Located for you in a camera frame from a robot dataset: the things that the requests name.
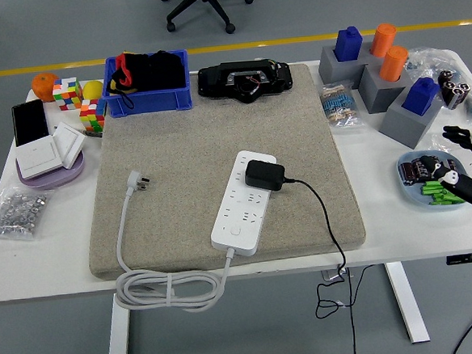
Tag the grey peg holder block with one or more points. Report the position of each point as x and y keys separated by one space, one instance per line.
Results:
x=378 y=94
x=402 y=127
x=332 y=71

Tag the white wall switch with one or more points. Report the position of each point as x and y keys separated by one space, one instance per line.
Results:
x=38 y=158
x=69 y=144

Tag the blue square peg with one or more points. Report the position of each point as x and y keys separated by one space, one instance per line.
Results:
x=347 y=43
x=420 y=95

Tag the grey-brown mat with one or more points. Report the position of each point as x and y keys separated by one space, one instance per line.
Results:
x=216 y=129

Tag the light blue tray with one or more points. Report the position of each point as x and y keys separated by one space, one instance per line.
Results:
x=412 y=195

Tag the black red fabric bundle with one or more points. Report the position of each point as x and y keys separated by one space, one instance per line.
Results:
x=159 y=71

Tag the multicoloured puzzle cube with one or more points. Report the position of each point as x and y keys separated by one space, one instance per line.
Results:
x=67 y=93
x=92 y=116

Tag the blue plastic bin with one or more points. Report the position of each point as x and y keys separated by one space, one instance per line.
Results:
x=149 y=102

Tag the orange fruit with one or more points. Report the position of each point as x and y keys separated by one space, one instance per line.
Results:
x=43 y=87

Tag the yellow lemon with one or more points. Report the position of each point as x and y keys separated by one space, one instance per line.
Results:
x=93 y=90

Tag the bag of metal nuts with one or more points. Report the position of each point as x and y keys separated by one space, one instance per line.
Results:
x=15 y=212

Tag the silver bracket under table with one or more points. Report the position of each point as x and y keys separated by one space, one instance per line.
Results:
x=331 y=275

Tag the orange cylinder peg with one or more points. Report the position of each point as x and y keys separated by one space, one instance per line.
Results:
x=393 y=64
x=383 y=39

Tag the purple tray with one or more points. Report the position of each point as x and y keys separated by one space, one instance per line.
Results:
x=58 y=179

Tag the clear bag of small parts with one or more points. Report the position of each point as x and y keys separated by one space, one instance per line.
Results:
x=432 y=62

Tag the white table leg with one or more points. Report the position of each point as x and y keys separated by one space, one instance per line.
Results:
x=117 y=335
x=407 y=303

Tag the black smartphone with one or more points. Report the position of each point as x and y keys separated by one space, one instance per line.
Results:
x=29 y=121

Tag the black electronic housing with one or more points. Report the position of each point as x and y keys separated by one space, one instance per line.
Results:
x=217 y=83

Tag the green battery pile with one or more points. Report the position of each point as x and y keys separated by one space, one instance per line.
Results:
x=433 y=190

